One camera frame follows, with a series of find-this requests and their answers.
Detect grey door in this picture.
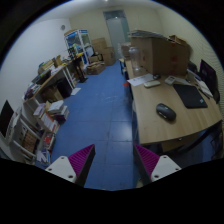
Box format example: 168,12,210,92
104,10,129,59

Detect stacked cardboard boxes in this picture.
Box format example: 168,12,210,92
92,38,116,66

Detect black computer mouse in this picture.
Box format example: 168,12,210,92
156,103,176,121

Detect open cardboard box on floor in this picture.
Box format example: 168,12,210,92
87,62,106,75

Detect glass display cabinet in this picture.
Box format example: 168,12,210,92
64,29,94,65

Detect clear water bottle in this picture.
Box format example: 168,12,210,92
129,47,140,71

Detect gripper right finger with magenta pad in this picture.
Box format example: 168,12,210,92
133,144,181,185

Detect white remote control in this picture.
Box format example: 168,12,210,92
144,80,161,88

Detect black monitor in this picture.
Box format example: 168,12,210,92
0,101,14,136
199,60,220,103

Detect white paper sheet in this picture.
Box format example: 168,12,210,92
128,73,153,86

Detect white bookshelf with books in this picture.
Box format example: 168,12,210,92
0,104,60,164

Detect long side desk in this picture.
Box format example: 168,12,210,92
23,56,88,104

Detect white calculator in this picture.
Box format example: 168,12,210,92
165,76,176,85

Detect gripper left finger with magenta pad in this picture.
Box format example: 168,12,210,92
46,144,95,187

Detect large cardboard box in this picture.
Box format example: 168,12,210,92
131,37,190,76

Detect wooden desk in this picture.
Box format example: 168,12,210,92
124,59,223,154

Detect black monitor left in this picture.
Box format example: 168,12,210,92
0,101,14,136

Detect black monitor right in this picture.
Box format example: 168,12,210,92
199,60,220,103

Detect black mouse pad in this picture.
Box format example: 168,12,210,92
173,84,208,109

